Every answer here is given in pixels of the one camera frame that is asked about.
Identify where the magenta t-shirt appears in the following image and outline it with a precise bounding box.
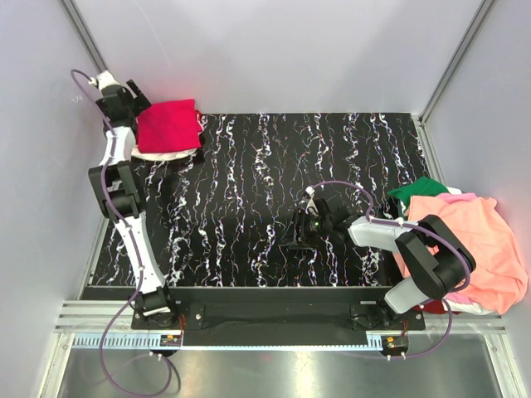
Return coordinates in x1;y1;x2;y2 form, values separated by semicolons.
137;99;202;154

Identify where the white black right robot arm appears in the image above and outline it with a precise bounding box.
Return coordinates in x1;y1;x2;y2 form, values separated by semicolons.
283;186;476;323

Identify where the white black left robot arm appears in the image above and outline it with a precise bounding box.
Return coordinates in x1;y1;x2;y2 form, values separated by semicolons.
88;70;177;321

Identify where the folded white red graphic t-shirt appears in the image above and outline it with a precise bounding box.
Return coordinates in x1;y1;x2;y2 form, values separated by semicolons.
132;128;203;162

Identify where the green t-shirt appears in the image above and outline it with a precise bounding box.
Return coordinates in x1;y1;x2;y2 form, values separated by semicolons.
387;177;450;216

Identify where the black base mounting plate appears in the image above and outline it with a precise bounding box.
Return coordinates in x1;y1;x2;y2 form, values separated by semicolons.
130;285;426;347

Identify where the right orange connector board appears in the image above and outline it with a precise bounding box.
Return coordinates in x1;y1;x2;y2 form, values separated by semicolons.
382;334;409;352

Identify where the orange connector board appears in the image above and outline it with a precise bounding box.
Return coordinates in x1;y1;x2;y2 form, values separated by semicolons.
160;331;183;347
382;334;409;352

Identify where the dark red t-shirt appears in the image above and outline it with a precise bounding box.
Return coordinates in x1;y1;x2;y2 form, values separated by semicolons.
420;301;448;315

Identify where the light pink t-shirt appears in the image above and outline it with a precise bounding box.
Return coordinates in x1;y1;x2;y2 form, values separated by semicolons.
436;192;478;204

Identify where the peach t-shirt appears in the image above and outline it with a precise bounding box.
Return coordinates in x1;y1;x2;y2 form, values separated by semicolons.
407;196;529;314

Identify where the left orange connector board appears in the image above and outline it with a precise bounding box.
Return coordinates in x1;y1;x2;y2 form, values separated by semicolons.
160;331;183;347

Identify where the aluminium frame rail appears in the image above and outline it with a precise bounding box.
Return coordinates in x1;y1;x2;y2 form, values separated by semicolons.
59;0;109;89

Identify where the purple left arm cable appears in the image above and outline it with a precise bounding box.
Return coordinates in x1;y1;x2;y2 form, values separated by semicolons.
70;68;182;395

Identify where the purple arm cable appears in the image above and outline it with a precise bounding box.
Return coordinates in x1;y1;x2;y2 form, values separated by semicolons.
309;180;474;362
70;68;182;395

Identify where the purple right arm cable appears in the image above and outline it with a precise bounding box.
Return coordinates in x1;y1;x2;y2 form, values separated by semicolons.
309;180;474;362

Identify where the front aluminium extrusion rail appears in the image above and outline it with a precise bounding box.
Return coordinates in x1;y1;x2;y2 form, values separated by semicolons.
54;301;505;352

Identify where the right aluminium frame post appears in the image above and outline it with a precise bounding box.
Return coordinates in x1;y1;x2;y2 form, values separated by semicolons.
418;0;498;125

